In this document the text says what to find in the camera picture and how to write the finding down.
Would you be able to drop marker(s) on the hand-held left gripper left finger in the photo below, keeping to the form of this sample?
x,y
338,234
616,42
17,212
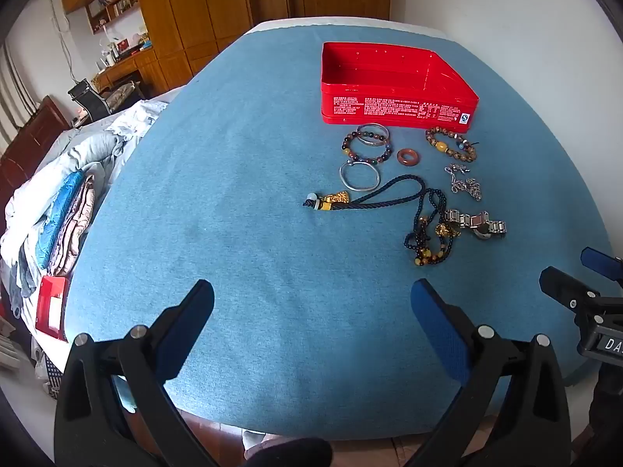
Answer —
x,y
187,331

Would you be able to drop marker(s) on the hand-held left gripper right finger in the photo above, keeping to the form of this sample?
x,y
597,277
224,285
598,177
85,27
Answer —
x,y
438,335

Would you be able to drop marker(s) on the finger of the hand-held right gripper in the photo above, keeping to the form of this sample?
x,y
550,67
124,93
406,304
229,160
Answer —
x,y
601,260
559,284

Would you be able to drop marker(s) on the metal wristwatch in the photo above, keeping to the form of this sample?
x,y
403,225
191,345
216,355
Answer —
x,y
482,227

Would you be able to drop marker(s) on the thin silver bangle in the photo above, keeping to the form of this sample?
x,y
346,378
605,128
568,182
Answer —
x,y
360,188

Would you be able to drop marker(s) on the wide silver bangle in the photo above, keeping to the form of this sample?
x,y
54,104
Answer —
x,y
373,144

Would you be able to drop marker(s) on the red tin box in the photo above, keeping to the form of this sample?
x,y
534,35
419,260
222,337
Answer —
x,y
389,107

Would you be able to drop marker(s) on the red box lid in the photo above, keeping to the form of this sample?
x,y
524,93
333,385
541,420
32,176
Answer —
x,y
51,307

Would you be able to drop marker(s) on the checked cloth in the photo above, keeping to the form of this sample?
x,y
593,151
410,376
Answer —
x,y
47,372

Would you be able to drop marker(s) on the pink folded cloth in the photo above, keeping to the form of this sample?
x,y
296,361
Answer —
x,y
78,226

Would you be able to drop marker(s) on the blue folded cloth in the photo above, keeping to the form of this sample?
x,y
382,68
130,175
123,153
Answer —
x,y
61,209

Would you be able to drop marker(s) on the white quilt pile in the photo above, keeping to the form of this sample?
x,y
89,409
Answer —
x,y
92,155

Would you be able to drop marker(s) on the dark wooden headboard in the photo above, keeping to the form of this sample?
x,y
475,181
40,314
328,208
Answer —
x,y
27,146

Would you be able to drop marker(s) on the black office chair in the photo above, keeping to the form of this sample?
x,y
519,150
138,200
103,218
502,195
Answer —
x,y
85,95

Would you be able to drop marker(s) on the wooden desk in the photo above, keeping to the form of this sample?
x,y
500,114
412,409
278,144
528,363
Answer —
x,y
131,65

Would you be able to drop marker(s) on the striped curtain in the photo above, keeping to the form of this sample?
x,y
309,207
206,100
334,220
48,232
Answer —
x,y
14,97

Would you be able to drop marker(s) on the wooden wardrobe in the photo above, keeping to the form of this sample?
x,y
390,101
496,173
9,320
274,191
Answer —
x,y
194,9

